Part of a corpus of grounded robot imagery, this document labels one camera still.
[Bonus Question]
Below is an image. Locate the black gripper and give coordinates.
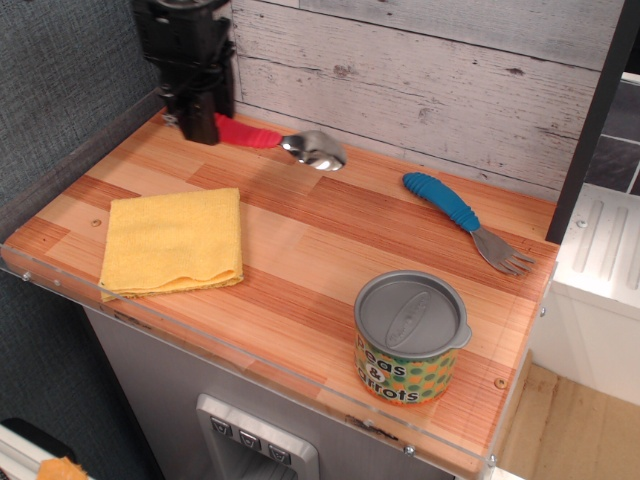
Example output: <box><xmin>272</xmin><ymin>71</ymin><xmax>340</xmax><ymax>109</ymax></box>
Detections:
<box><xmin>131</xmin><ymin>0</ymin><xmax>235</xmax><ymax>145</ymax></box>

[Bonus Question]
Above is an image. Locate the red handled metal spoon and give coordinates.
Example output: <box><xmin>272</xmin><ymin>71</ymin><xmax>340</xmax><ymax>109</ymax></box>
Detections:
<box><xmin>214</xmin><ymin>113</ymin><xmax>347</xmax><ymax>171</ymax></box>

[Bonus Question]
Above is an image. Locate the yellow folded cloth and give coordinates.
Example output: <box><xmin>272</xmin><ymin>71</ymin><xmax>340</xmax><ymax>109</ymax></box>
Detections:
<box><xmin>98</xmin><ymin>188</ymin><xmax>244</xmax><ymax>302</ymax></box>

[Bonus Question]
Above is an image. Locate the peas and carrots can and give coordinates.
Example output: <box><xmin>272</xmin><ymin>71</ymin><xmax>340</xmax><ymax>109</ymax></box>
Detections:
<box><xmin>354</xmin><ymin>270</ymin><xmax>472</xmax><ymax>405</ymax></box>

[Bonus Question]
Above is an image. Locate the grey toy fridge cabinet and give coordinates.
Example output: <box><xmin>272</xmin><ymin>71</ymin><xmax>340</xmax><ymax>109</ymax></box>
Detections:
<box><xmin>86</xmin><ymin>310</ymin><xmax>451</xmax><ymax>479</ymax></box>

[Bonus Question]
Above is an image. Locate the silver dispenser panel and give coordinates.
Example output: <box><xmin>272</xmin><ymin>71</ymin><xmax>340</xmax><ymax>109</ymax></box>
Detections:
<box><xmin>196</xmin><ymin>394</ymin><xmax>320</xmax><ymax>480</ymax></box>

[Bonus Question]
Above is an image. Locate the orange object bottom left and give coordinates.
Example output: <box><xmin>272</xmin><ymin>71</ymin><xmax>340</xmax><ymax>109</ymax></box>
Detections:
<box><xmin>36</xmin><ymin>457</ymin><xmax>89</xmax><ymax>480</ymax></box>

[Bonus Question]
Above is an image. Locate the white ridged side counter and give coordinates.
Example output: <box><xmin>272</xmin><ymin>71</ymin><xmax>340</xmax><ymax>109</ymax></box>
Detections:
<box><xmin>529</xmin><ymin>184</ymin><xmax>639</xmax><ymax>404</ymax></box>

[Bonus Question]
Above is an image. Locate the blue handled metal fork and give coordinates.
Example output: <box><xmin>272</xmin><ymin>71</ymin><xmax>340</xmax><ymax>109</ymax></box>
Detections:
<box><xmin>402</xmin><ymin>172</ymin><xmax>535</xmax><ymax>276</ymax></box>

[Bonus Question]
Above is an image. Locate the black right vertical post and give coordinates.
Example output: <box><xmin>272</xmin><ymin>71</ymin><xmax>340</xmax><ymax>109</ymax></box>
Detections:
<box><xmin>545</xmin><ymin>0</ymin><xmax>639</xmax><ymax>245</ymax></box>

